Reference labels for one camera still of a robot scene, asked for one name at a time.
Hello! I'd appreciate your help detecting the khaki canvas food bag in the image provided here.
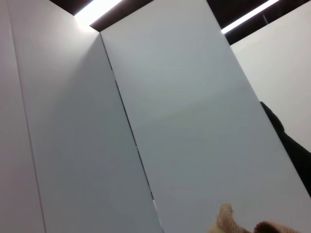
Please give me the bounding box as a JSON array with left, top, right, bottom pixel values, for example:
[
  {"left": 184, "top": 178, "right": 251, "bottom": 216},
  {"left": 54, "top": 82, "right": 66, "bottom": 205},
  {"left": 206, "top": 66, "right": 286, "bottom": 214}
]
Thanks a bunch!
[{"left": 206, "top": 202, "right": 296, "bottom": 233}]

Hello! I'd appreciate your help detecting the white ceiling light strip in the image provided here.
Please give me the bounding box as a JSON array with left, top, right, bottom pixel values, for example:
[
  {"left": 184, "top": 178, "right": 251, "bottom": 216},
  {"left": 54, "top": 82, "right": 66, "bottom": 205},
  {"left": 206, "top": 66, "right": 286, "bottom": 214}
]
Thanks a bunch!
[
  {"left": 221, "top": 0, "right": 280, "bottom": 34},
  {"left": 74, "top": 0, "right": 122, "bottom": 18}
]

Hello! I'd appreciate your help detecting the black fabric object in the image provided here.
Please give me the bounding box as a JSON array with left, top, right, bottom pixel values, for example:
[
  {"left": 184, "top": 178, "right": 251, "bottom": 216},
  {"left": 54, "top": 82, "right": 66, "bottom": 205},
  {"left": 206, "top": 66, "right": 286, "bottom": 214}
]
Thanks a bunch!
[{"left": 260, "top": 101, "right": 311, "bottom": 186}]

